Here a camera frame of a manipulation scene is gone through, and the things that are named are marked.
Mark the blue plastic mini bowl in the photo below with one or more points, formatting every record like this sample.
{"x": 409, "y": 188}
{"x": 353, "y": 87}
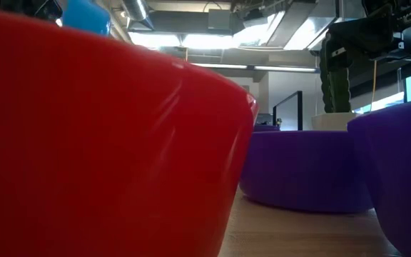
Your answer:
{"x": 86, "y": 16}

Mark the red plastic mini bowl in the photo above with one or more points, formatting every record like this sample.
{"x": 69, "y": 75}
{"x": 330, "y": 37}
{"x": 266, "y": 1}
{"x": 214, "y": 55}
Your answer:
{"x": 102, "y": 142}

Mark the green columnar cactus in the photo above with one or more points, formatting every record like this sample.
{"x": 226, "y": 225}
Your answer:
{"x": 337, "y": 93}

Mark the linear ceiling light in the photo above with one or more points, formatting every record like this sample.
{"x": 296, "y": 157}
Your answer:
{"x": 284, "y": 68}
{"x": 219, "y": 66}

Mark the bright ceiling light panel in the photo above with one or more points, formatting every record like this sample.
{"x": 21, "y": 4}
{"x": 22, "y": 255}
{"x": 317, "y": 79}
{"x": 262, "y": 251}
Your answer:
{"x": 209, "y": 41}
{"x": 155, "y": 40}

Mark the grey ceiling unit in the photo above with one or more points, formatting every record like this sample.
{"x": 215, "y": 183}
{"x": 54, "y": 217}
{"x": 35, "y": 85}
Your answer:
{"x": 219, "y": 19}

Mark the rectangular silver air duct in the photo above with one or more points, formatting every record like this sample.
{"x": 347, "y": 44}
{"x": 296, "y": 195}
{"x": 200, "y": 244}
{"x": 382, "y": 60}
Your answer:
{"x": 298, "y": 25}

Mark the round silver air duct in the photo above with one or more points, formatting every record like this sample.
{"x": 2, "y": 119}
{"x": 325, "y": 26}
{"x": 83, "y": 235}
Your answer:
{"x": 134, "y": 10}

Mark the wooden shelf with black frame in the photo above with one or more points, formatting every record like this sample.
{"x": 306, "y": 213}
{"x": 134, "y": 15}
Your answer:
{"x": 300, "y": 110}

